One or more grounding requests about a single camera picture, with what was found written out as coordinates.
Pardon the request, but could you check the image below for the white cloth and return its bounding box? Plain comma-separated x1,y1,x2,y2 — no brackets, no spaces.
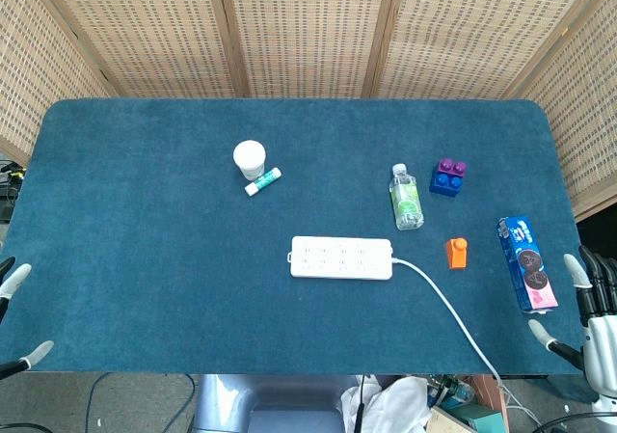
340,376,431,433

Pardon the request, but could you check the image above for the light wooden board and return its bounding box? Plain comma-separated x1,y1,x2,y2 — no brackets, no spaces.
427,406,479,433

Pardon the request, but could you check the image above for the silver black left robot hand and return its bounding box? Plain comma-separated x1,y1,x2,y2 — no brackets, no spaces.
0,257,55,382

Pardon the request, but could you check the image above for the bamboo folding screen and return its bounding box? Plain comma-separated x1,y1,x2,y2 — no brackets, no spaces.
0,0,617,223

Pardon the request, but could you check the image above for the white power strip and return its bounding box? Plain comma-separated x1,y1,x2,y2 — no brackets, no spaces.
287,235,394,282

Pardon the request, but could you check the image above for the white paper cup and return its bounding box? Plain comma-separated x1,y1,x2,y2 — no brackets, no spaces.
232,140,267,181

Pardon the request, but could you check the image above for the clear green-label water bottle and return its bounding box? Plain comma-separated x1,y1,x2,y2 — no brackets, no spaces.
389,163,426,232

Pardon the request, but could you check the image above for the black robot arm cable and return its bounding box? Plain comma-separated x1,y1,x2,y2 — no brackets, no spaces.
533,412,617,433

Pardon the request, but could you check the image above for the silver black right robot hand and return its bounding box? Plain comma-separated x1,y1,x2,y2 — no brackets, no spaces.
527,244,617,398

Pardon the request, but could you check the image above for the purple toy block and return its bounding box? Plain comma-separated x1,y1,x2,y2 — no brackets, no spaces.
437,157,469,179

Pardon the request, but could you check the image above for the thin black cable with plug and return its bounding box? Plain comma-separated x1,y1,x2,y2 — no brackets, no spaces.
354,374,368,433

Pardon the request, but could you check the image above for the white power cord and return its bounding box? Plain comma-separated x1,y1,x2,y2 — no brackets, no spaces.
390,257,542,425

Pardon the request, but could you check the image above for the teal small box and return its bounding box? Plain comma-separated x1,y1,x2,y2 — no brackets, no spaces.
464,411,505,433

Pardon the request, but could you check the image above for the brown cardboard box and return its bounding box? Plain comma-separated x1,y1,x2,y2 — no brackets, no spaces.
469,374,508,433

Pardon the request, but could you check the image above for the black floor cable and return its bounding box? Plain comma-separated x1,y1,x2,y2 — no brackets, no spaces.
0,372,197,433

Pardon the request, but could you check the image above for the blue cookie box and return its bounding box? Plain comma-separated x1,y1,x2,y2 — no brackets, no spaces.
496,215,560,314

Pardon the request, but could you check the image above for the blue table mat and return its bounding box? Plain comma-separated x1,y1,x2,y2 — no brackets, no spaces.
0,97,585,375

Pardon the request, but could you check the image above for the grey-blue robot torso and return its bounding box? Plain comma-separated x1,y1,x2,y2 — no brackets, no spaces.
191,373,349,433

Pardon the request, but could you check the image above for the green white glue stick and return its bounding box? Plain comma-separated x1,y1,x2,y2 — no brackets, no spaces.
244,166,282,197

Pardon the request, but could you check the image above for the orange toy block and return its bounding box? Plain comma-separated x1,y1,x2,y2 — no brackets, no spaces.
444,237,469,271

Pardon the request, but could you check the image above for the blue toy block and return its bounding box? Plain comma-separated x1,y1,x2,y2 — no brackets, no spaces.
428,171,465,197

